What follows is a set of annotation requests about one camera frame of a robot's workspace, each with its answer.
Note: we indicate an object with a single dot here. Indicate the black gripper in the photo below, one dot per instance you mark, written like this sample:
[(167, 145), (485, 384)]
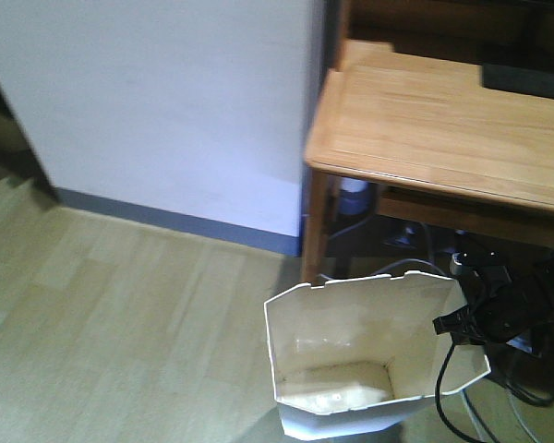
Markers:
[(510, 311)]

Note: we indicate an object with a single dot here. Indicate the white trash bin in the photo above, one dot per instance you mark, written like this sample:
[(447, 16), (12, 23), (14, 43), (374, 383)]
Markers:
[(357, 356)]

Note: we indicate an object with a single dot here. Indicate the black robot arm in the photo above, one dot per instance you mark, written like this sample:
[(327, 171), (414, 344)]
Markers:
[(543, 272)]

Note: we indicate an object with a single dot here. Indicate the wooden desk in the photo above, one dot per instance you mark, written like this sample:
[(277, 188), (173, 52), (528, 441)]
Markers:
[(404, 106)]

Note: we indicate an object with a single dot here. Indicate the blue white water jug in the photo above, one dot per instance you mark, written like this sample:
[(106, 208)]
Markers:
[(354, 196)]

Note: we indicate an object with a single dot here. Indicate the black computer monitor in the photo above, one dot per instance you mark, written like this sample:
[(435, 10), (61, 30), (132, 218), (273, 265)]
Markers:
[(521, 66)]

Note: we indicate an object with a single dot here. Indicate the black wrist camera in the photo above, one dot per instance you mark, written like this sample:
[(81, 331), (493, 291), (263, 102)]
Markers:
[(489, 267)]

